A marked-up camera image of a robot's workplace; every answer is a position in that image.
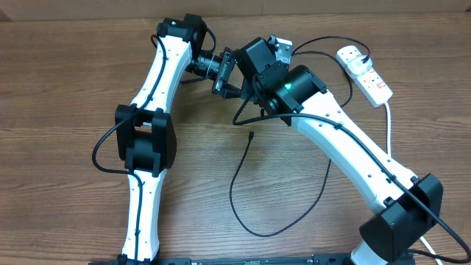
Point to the white charger plug adapter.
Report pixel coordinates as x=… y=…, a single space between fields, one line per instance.
x=359 y=66

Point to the white power strip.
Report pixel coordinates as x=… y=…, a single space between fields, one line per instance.
x=370 y=83

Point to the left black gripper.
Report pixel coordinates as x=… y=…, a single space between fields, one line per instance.
x=227 y=90

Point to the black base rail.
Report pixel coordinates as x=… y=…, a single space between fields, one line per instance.
x=317 y=259

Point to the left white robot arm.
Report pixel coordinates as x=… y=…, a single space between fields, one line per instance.
x=146 y=138

